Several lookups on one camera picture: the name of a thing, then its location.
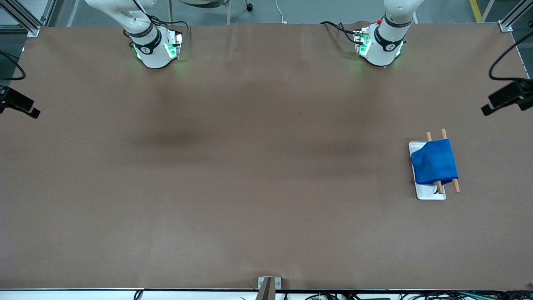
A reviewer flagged blue microfibre towel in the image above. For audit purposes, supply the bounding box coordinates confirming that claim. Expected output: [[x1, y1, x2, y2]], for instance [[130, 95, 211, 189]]
[[411, 139, 459, 186]]

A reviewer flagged white towel rack base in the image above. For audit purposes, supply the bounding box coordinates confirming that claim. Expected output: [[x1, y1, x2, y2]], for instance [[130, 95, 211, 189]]
[[408, 141, 447, 201]]

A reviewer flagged wooden rack rod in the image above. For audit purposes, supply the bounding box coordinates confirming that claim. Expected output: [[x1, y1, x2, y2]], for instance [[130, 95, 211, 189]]
[[426, 131, 445, 195], [441, 128, 461, 193]]

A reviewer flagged office chair base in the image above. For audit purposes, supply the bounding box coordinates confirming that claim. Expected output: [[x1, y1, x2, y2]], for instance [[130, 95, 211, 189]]
[[168, 0, 254, 25]]

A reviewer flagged aluminium frame post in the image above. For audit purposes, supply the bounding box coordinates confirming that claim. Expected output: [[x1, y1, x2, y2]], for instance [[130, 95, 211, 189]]
[[498, 0, 533, 33], [0, 0, 57, 37]]

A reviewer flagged black right arm base cable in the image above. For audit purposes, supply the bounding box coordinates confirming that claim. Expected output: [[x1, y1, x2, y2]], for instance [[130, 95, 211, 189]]
[[147, 14, 190, 33]]

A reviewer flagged black arm base cable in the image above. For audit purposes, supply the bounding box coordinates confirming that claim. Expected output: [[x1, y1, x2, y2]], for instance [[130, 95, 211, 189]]
[[147, 14, 190, 33], [319, 20, 359, 45]]

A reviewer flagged black left arm base cable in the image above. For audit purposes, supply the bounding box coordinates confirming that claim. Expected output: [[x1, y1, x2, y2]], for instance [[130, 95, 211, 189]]
[[319, 20, 359, 45]]

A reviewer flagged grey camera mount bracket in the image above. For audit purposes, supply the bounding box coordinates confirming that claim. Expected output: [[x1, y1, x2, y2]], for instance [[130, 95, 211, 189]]
[[257, 276, 282, 300]]

